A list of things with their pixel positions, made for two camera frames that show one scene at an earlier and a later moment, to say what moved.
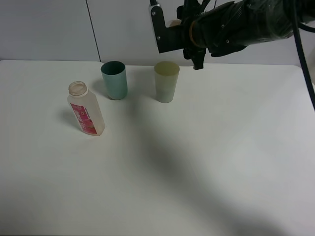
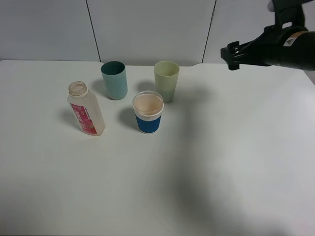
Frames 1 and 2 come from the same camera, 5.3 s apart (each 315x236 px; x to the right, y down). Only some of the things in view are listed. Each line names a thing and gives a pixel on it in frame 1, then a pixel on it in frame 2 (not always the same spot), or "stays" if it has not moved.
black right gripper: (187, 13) to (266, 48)
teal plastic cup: (114, 73) stays
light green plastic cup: (167, 74) stays
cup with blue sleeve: (169, 23) to (148, 106)
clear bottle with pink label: (87, 108) stays
